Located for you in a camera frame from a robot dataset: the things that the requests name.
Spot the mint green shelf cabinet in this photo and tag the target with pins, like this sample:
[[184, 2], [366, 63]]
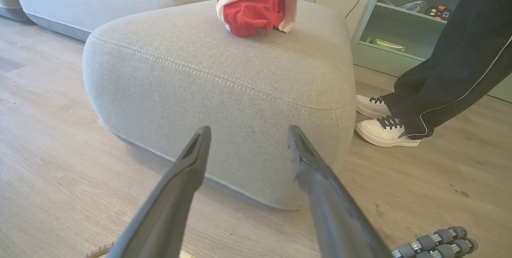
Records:
[[380, 60]]

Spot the black trousers with white piping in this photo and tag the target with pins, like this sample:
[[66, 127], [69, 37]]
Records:
[[460, 62]]

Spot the red garment with white trim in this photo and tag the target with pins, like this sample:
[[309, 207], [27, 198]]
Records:
[[252, 10]]

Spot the grey fabric ottoman seat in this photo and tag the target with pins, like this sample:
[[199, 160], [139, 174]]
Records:
[[224, 90]]

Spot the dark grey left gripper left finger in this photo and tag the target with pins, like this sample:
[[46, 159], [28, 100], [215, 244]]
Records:
[[168, 210]]

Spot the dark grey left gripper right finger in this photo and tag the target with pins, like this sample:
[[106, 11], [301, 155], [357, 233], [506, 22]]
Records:
[[336, 218]]

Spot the orange and black controller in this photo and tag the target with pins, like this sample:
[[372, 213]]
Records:
[[438, 12]]

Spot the beige flat box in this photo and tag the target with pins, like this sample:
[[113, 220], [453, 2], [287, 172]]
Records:
[[388, 44]]

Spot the grey roller wheel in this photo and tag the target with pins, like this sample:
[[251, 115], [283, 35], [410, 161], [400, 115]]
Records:
[[440, 236]]

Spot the white sneaker with grey laces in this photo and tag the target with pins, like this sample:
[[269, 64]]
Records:
[[384, 134], [370, 106]]

